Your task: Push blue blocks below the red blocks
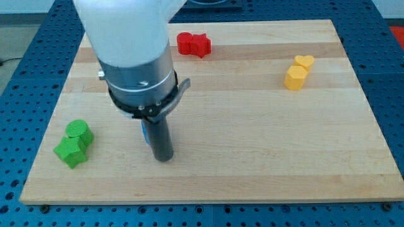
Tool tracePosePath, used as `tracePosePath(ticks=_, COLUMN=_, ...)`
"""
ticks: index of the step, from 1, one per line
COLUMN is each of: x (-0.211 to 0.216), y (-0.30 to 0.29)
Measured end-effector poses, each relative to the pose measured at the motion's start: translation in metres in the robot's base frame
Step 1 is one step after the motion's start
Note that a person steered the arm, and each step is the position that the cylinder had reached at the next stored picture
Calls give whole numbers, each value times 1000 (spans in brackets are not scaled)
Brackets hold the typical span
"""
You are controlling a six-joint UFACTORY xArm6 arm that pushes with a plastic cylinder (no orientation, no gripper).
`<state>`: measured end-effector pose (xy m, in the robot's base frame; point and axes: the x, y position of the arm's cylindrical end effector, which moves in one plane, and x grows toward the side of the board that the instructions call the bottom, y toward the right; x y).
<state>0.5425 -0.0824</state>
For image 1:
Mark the wooden board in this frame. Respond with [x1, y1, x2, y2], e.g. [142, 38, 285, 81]
[20, 20, 403, 205]

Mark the red star block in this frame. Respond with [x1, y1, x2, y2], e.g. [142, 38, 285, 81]
[190, 33, 211, 58]

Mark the yellow heart block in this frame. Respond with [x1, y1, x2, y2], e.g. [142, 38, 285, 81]
[294, 55, 315, 72]

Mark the red cylinder block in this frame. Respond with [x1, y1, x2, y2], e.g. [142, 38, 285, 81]
[177, 32, 193, 55]

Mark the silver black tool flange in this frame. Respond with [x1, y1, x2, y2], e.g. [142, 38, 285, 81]
[99, 45, 191, 123]

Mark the blue block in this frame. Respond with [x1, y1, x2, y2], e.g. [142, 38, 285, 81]
[141, 121, 150, 146]

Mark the green star block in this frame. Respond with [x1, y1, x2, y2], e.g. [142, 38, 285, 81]
[54, 137, 88, 169]

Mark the green cylinder block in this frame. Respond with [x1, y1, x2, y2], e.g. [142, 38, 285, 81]
[65, 119, 94, 146]

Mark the yellow hexagon block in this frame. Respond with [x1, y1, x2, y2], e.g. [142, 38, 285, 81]
[283, 66, 308, 91]

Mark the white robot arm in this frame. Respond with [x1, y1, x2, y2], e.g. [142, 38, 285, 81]
[74, 0, 191, 162]

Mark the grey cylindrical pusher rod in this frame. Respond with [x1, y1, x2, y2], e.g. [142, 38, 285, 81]
[142, 117, 174, 162]

